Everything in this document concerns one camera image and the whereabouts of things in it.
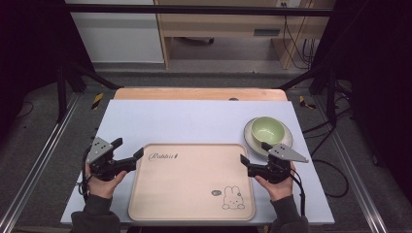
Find black metal stand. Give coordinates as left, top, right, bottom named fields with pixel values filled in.
left=277, top=62, right=338, bottom=128
left=55, top=60, right=121, bottom=123

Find black cables under desk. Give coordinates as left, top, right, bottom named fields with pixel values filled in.
left=281, top=15, right=318, bottom=71

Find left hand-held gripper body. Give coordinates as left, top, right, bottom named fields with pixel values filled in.
left=86, top=137, right=137, bottom=182

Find person's left hand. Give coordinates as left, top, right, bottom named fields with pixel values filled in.
left=84, top=163, right=128, bottom=200

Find black metal crossbar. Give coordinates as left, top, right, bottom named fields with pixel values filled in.
left=64, top=3, right=335, bottom=17

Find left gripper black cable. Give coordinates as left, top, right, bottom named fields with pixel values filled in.
left=77, top=147, right=95, bottom=203

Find black curtain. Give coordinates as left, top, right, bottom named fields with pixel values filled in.
left=0, top=0, right=95, bottom=147
left=315, top=0, right=412, bottom=205

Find wooden desk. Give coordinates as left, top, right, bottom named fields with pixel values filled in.
left=154, top=0, right=336, bottom=71

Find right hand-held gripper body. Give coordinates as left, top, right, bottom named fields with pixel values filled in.
left=247, top=143, right=310, bottom=184

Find aluminium floor rail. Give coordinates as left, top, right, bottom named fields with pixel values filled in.
left=0, top=92, right=83, bottom=233
left=313, top=96, right=390, bottom=233

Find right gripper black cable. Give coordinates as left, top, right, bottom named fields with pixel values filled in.
left=289, top=168, right=307, bottom=217

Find grey round plate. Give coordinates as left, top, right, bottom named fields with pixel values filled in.
left=243, top=117, right=294, bottom=158

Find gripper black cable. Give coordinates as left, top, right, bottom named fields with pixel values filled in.
left=77, top=147, right=95, bottom=203
left=289, top=168, right=307, bottom=217

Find black floor cables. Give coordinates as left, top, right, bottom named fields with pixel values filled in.
left=301, top=79, right=354, bottom=199

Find green bowl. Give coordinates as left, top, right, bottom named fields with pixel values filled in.
left=250, top=116, right=287, bottom=148

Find beige tray with rabbit print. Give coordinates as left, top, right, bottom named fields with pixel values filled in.
left=127, top=143, right=257, bottom=222

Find yellow black tape strip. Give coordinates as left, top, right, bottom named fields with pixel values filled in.
left=297, top=94, right=318, bottom=111
left=90, top=92, right=105, bottom=111

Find white cabinet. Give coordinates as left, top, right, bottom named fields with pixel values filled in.
left=64, top=0, right=165, bottom=64

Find wooden table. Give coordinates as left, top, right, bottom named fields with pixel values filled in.
left=113, top=86, right=289, bottom=102

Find person's right hand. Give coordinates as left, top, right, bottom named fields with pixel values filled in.
left=254, top=162, right=296, bottom=203

